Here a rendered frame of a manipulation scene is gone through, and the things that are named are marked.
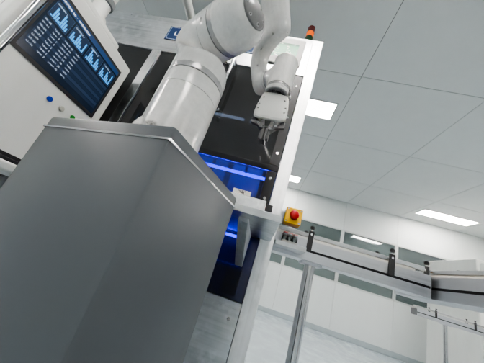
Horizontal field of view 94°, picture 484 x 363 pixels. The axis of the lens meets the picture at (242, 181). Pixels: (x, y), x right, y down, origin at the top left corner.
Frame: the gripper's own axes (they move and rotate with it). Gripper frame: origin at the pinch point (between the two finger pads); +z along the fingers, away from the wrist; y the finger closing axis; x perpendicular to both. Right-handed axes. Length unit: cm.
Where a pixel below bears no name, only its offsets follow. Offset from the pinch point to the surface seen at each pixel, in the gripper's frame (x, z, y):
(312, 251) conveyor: -50, 21, -30
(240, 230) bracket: -10.1, 27.4, -0.6
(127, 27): -39, -85, 116
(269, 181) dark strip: -39.2, -1.9, -3.9
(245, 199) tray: -1.9, 19.9, -0.1
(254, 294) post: -39, 46, -10
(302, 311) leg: -54, 47, -32
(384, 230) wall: -500, -138, -278
